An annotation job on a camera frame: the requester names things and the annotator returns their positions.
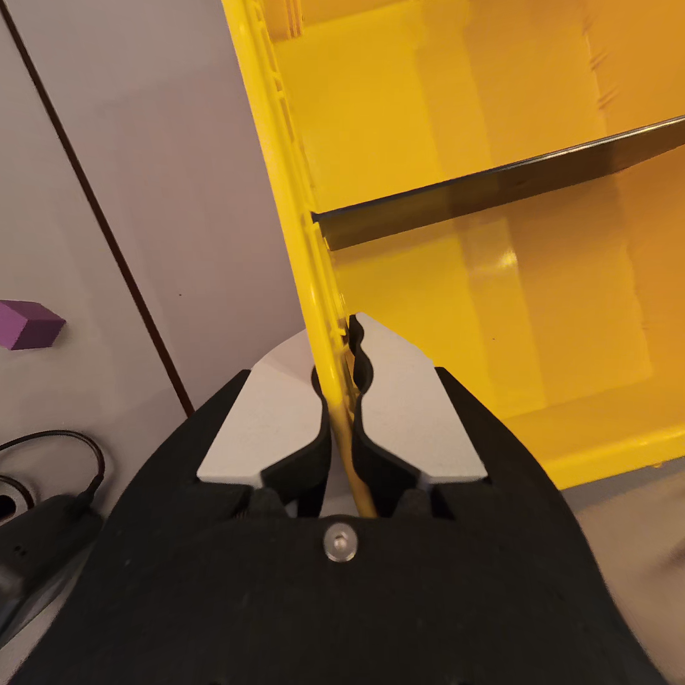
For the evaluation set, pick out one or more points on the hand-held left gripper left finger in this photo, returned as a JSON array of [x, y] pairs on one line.
[[257, 423]]

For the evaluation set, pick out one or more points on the metal desk grommet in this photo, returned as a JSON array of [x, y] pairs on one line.
[[21, 489]]

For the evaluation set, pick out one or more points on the purple foam block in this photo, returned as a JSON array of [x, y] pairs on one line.
[[27, 324]]

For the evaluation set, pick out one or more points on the black power adapter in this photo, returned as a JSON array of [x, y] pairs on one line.
[[43, 540]]

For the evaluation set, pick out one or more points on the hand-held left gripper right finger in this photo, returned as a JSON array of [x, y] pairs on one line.
[[417, 417]]

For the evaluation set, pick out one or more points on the yellow plastic bin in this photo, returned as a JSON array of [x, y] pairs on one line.
[[535, 321]]

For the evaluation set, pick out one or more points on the black bin divider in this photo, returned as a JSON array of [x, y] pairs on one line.
[[481, 198]]

